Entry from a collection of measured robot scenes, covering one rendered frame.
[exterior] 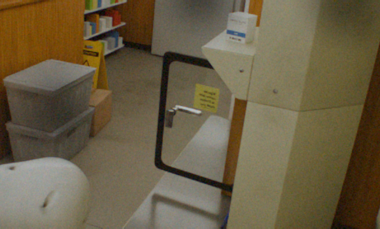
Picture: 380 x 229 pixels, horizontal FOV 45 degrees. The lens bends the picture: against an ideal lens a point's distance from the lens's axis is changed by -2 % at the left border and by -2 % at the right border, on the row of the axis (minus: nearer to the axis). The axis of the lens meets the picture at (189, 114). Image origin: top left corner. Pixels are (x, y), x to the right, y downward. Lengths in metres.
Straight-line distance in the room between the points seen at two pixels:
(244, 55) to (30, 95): 2.42
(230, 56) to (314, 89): 0.19
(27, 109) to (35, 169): 2.72
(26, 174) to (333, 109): 0.69
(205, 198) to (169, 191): 0.12
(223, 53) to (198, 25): 5.17
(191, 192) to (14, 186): 0.99
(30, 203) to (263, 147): 0.58
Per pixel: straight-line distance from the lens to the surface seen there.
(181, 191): 1.53
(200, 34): 6.17
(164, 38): 6.34
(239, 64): 0.98
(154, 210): 1.43
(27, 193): 0.60
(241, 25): 1.06
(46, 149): 3.36
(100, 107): 4.00
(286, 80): 0.98
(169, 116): 1.43
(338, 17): 0.98
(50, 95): 3.15
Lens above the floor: 1.75
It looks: 22 degrees down
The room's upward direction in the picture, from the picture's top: 6 degrees clockwise
